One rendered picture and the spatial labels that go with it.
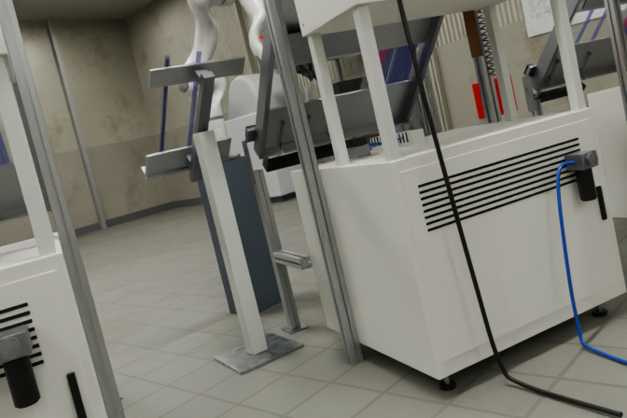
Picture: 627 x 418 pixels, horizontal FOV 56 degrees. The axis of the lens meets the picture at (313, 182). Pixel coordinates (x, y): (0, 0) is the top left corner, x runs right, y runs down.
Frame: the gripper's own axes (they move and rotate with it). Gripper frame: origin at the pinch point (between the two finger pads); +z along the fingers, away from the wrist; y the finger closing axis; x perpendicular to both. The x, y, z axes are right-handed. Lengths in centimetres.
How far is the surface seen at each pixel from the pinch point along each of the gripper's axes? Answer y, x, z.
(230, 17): 184, 228, -557
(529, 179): 20, -8, 87
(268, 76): -20.9, -6.9, 7.0
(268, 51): -21.0, -15.7, 6.8
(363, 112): 26.1, 22.9, -1.4
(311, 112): 1.0, 16.7, -0.5
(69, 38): -6, 323, -768
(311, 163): -22.9, 4.1, 43.5
